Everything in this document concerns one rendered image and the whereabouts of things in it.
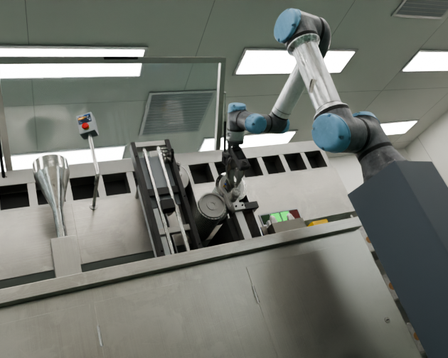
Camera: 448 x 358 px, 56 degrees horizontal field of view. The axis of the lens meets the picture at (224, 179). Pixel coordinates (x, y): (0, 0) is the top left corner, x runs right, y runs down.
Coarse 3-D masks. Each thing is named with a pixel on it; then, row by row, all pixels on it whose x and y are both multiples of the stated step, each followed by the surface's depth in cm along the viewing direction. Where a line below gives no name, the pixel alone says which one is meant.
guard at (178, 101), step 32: (32, 64) 185; (64, 64) 191; (96, 64) 197; (128, 64) 203; (160, 64) 210; (192, 64) 217; (32, 96) 190; (64, 96) 196; (96, 96) 202; (128, 96) 209; (160, 96) 216; (192, 96) 224; (32, 128) 195; (64, 128) 201; (128, 128) 215; (160, 128) 223; (192, 128) 231; (32, 160) 201
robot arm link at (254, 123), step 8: (240, 112) 170; (248, 112) 168; (240, 120) 168; (248, 120) 164; (256, 120) 162; (264, 120) 165; (240, 128) 171; (248, 128) 165; (256, 128) 164; (264, 128) 166
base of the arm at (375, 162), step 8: (384, 144) 133; (368, 152) 134; (376, 152) 132; (384, 152) 132; (392, 152) 131; (360, 160) 137; (368, 160) 133; (376, 160) 131; (384, 160) 131; (392, 160) 129; (400, 160) 129; (368, 168) 132; (376, 168) 130; (368, 176) 132
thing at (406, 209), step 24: (384, 168) 124; (408, 168) 123; (432, 168) 131; (360, 192) 131; (384, 192) 125; (408, 192) 118; (432, 192) 123; (360, 216) 132; (384, 216) 125; (408, 216) 118; (432, 216) 116; (384, 240) 125; (408, 240) 118; (432, 240) 113; (384, 264) 125; (408, 264) 119; (432, 264) 113; (408, 288) 119; (432, 288) 113; (408, 312) 119; (432, 312) 113; (432, 336) 113
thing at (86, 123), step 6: (84, 114) 186; (90, 114) 185; (78, 120) 184; (84, 120) 184; (90, 120) 184; (78, 126) 183; (84, 126) 181; (90, 126) 183; (96, 126) 187; (84, 132) 182; (90, 132) 183; (96, 132) 184; (84, 138) 185
